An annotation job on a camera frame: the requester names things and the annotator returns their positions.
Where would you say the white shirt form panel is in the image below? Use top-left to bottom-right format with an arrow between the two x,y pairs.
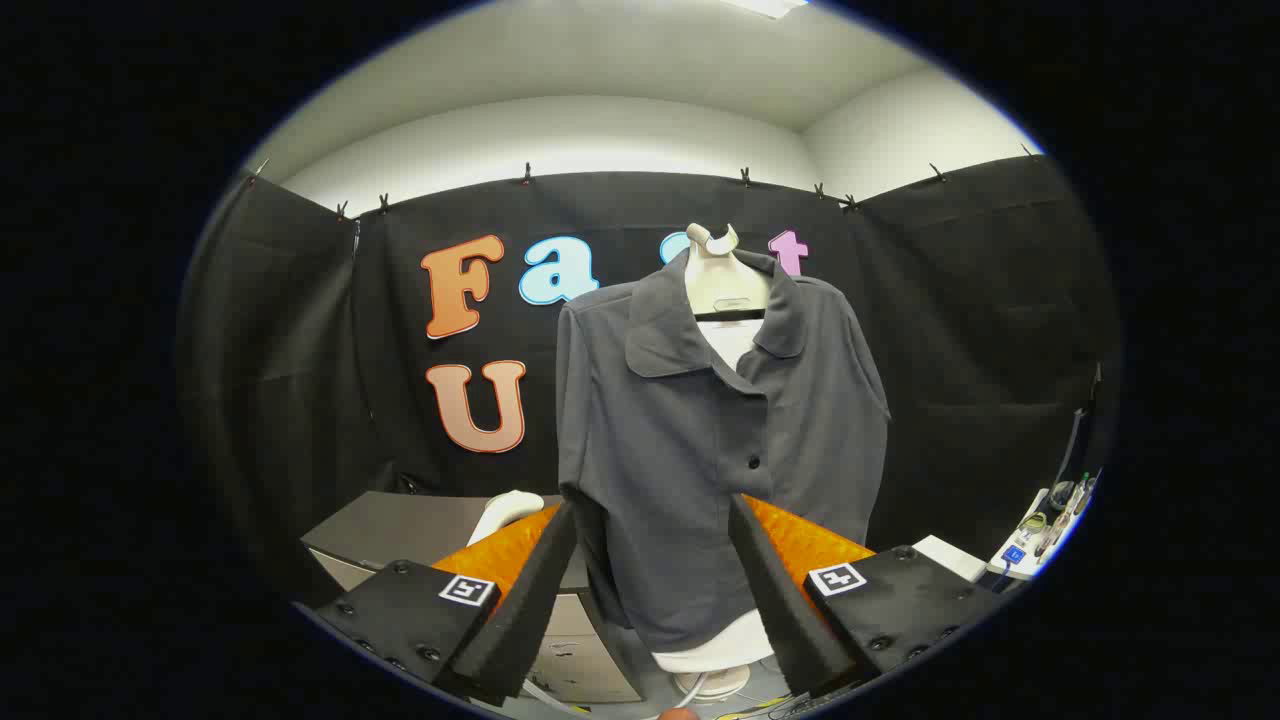
650,320 -> 776,673

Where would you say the grey cabinet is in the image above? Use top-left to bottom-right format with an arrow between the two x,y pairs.
300,490 -> 646,704

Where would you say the round white stand base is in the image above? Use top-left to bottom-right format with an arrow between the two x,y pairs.
673,665 -> 751,701

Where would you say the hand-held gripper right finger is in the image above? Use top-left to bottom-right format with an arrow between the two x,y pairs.
727,493 -> 1006,699

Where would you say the white garment steamer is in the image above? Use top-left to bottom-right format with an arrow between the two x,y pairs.
467,489 -> 547,548

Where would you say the grey button-up shirt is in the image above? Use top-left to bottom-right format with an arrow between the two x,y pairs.
555,245 -> 893,656

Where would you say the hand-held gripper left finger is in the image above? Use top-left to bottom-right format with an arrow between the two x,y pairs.
315,500 -> 581,709

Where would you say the black stand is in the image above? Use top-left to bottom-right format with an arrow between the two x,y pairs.
1060,362 -> 1104,486

